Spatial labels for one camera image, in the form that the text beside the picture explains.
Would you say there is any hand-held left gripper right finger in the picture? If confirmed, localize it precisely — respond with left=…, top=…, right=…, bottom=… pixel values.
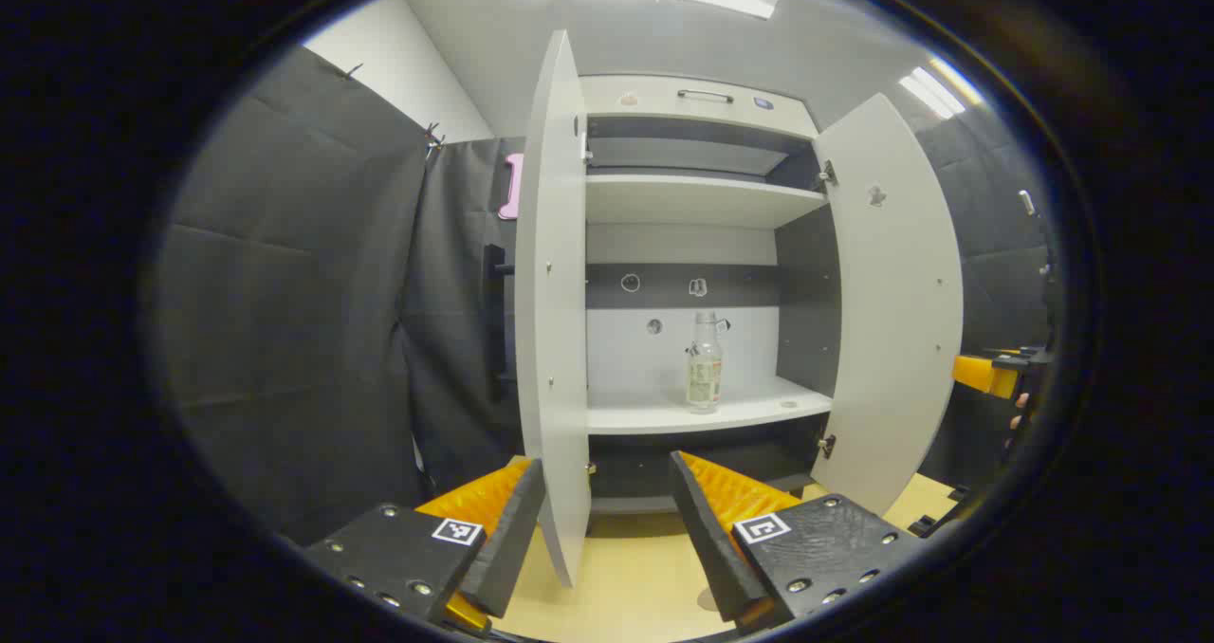
left=668, top=450, right=929, bottom=636

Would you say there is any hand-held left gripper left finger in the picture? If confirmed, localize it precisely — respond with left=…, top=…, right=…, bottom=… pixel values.
left=302, top=455, right=548, bottom=636

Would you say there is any white cabinet door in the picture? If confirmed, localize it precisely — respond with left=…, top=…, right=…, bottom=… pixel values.
left=811, top=93, right=965, bottom=516
left=514, top=29, right=593, bottom=589

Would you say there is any clear plastic bottle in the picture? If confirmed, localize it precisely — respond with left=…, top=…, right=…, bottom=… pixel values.
left=686, top=311, right=729, bottom=414

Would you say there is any white and grey cabinet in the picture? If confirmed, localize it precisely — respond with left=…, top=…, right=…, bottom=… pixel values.
left=574, top=74, right=845, bottom=516

